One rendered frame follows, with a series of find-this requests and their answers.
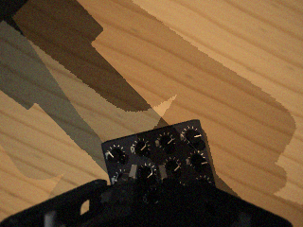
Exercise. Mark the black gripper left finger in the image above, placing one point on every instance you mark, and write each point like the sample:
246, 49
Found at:
64, 210

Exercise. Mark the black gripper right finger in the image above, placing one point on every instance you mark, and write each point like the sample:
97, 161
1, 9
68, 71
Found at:
230, 211

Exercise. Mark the black knob box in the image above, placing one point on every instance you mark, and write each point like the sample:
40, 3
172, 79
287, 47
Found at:
180, 148

